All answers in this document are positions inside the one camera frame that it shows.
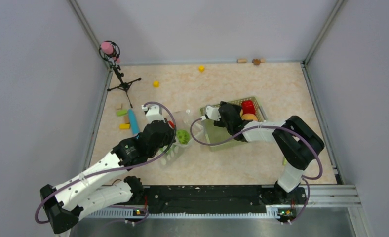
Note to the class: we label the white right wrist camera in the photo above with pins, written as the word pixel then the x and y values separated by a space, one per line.
pixel 211 113

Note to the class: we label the small wooden block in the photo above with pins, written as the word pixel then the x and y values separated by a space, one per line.
pixel 119 106

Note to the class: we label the green striped watermelon toy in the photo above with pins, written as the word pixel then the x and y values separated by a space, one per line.
pixel 183 137

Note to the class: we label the brown wooden block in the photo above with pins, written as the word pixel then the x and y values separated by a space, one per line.
pixel 126 119

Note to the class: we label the blue cylinder toy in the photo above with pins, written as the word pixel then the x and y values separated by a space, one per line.
pixel 133 122

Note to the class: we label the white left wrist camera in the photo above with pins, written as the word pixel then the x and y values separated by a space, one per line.
pixel 153 113

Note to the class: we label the brown wooden piece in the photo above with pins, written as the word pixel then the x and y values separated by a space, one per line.
pixel 256 62

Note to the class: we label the black tripod microphone stand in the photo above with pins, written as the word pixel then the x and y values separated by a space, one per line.
pixel 113 61

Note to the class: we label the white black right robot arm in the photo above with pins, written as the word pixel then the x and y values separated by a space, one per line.
pixel 299 144

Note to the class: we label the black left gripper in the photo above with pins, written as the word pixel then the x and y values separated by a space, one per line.
pixel 171 135

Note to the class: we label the clear dotted zip top bag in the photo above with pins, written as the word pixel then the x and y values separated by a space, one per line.
pixel 183 120

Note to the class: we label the red wax apple toy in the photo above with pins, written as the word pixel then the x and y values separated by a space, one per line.
pixel 171 124

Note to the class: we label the yellow block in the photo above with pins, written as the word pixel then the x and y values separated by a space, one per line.
pixel 124 126

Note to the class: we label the peach toy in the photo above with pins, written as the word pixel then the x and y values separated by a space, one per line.
pixel 249 116

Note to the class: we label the red bell pepper toy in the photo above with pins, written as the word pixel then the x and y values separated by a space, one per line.
pixel 248 107

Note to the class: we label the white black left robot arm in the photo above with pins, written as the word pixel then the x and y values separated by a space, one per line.
pixel 66 204

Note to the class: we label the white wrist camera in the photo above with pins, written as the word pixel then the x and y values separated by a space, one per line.
pixel 153 113
pixel 211 113

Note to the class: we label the green block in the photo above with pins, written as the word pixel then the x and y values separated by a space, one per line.
pixel 122 112

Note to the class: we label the wooden cork piece left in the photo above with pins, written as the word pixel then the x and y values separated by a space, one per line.
pixel 241 61

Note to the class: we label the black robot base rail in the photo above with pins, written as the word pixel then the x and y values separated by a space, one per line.
pixel 219 200

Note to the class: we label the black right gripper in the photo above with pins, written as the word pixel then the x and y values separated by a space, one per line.
pixel 220 123

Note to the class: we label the green wrinkled custard apple toy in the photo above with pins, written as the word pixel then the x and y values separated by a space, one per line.
pixel 169 152

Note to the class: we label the pink foam microphone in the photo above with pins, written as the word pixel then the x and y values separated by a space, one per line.
pixel 107 48

